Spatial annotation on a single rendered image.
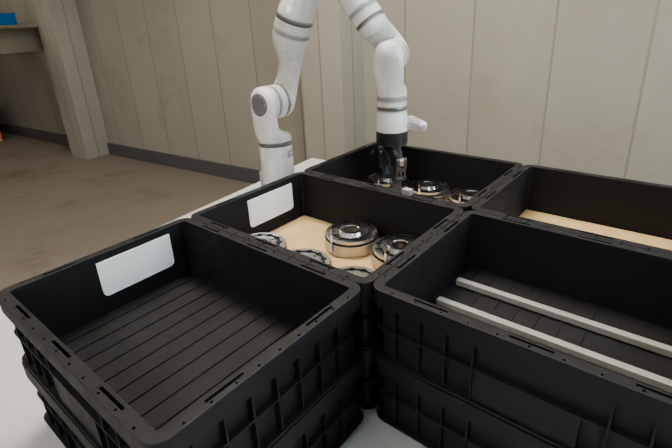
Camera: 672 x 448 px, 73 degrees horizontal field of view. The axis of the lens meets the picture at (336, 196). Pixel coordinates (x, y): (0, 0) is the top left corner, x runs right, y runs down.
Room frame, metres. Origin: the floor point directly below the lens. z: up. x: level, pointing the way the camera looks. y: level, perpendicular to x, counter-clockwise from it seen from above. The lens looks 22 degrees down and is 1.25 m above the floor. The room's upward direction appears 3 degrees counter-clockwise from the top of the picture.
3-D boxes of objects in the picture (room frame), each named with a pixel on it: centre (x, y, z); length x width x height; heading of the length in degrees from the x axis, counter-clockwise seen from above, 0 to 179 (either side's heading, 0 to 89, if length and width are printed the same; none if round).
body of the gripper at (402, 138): (1.07, -0.14, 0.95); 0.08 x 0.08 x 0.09
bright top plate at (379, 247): (0.73, -0.11, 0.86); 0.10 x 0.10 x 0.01
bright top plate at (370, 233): (0.80, -0.03, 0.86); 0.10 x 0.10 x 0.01
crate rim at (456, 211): (0.74, 0.02, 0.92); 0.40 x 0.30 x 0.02; 50
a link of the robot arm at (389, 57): (1.06, -0.14, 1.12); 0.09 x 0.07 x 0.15; 159
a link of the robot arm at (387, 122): (1.07, -0.16, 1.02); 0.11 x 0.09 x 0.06; 103
